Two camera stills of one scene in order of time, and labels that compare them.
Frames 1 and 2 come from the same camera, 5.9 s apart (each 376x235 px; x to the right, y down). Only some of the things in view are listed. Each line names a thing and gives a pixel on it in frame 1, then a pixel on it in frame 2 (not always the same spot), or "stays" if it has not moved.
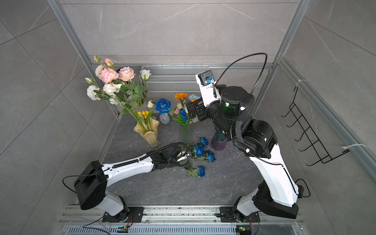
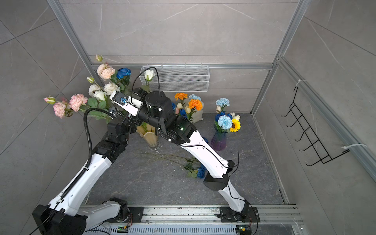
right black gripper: [200, 108] → [131, 122]
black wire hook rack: [322, 154] stays
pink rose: [108, 75] → [59, 109]
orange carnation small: [181, 96] stays
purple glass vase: [218, 141] stays
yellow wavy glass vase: [148, 129] stays
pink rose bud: [108, 62] → [51, 100]
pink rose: [127, 73] → [76, 101]
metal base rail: [183, 220] stays
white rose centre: [111, 89] stays
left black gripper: [174, 165] → [130, 132]
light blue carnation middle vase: [193, 96] stays
